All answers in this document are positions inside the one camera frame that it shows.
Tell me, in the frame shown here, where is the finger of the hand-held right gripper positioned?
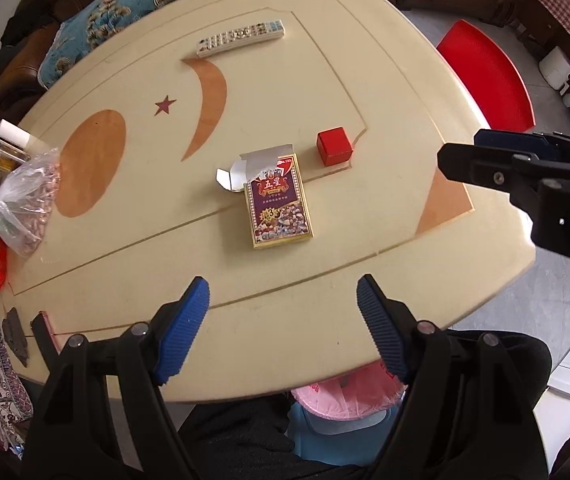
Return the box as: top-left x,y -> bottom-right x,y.
437,142 -> 533,196
474,129 -> 566,161

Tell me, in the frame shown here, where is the white tube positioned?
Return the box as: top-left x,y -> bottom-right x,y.
0,119 -> 33,151

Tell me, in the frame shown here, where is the black phone with pink case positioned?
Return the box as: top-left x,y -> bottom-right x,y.
30,310 -> 63,361

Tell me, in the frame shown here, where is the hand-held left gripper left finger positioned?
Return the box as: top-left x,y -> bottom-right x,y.
20,276 -> 211,480

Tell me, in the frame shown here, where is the white remote control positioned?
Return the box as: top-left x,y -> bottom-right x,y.
196,19 -> 286,58

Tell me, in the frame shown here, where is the purple and gold card box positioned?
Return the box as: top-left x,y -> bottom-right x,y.
215,142 -> 313,251

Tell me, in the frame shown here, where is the blue plastic stool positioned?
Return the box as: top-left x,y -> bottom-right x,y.
285,402 -> 401,463

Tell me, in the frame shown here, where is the clear bag of peanuts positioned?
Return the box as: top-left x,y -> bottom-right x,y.
0,147 -> 61,258

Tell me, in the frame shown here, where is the white appliance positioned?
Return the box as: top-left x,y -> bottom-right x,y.
537,47 -> 570,96

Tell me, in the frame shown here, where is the red plastic chair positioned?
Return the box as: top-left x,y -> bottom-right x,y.
436,20 -> 536,133

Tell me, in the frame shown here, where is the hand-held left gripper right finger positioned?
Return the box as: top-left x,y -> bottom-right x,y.
356,274 -> 550,480

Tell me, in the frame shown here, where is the blue patterned cushion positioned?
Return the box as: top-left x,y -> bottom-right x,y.
38,0 -> 231,91

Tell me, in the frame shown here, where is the small red box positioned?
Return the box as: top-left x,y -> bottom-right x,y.
316,127 -> 355,166

